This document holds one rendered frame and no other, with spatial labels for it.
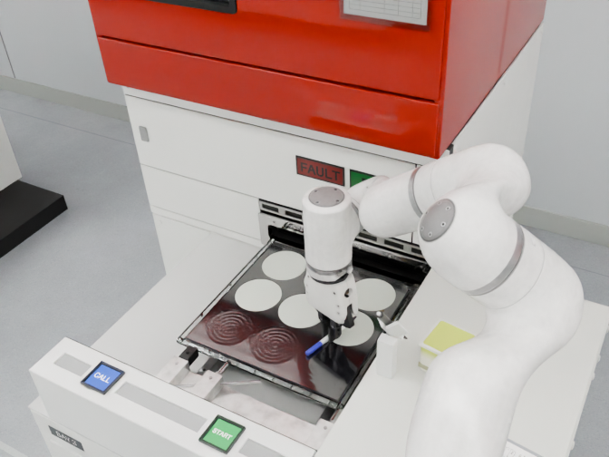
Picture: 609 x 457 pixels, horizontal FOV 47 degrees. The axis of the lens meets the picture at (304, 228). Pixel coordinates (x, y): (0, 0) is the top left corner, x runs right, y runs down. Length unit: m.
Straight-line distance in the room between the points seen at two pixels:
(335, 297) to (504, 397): 0.57
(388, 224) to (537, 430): 0.41
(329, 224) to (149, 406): 0.44
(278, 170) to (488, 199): 0.85
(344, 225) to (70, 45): 3.27
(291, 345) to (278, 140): 0.44
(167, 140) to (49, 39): 2.72
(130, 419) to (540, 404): 0.68
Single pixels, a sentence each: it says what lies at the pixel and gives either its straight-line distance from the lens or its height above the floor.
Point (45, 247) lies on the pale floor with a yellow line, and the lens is 3.34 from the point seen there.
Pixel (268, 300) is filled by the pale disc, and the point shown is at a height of 0.90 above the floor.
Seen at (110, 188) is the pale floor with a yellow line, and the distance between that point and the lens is 3.63.
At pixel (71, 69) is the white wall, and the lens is 4.37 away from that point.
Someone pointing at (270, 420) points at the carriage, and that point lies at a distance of 1.29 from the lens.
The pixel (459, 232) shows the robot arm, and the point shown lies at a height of 1.45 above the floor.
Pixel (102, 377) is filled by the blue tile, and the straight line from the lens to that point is 1.31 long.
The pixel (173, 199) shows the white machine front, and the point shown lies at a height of 0.89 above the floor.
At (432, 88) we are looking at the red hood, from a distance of 1.23.
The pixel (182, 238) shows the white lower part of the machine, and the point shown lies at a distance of 1.90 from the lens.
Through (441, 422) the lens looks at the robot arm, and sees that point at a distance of 0.74.
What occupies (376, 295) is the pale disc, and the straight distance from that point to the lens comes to 1.48.
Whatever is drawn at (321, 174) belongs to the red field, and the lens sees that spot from 1.49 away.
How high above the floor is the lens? 1.91
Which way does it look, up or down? 37 degrees down
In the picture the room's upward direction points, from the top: 4 degrees counter-clockwise
